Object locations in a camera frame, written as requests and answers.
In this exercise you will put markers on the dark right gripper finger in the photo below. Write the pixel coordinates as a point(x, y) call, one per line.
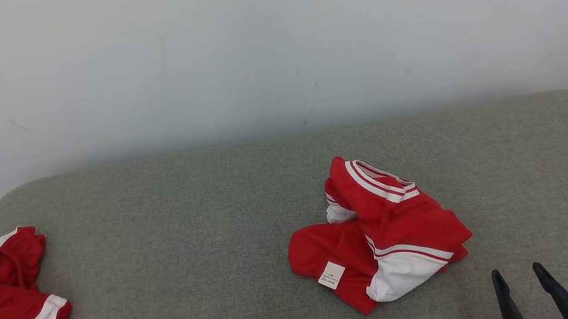
point(556, 296)
point(505, 303)

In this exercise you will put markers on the red white basketball jersey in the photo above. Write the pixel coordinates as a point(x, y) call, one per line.
point(400, 221)

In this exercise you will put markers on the grey fabric sofa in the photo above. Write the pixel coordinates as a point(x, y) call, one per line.
point(206, 238)

